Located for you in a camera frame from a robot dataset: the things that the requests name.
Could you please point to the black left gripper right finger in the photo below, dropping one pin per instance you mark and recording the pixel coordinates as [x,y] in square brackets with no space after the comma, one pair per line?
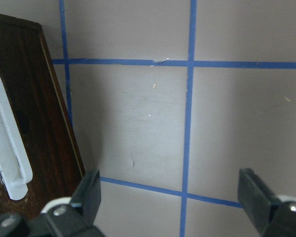
[257,199]

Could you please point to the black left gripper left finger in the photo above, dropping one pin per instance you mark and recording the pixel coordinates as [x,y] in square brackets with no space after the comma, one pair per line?
[86,198]

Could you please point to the dark wooden drawer front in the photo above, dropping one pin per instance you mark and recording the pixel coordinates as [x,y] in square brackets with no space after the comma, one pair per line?
[37,102]

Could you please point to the white drawer handle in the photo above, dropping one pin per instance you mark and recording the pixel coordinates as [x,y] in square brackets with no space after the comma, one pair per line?
[15,169]

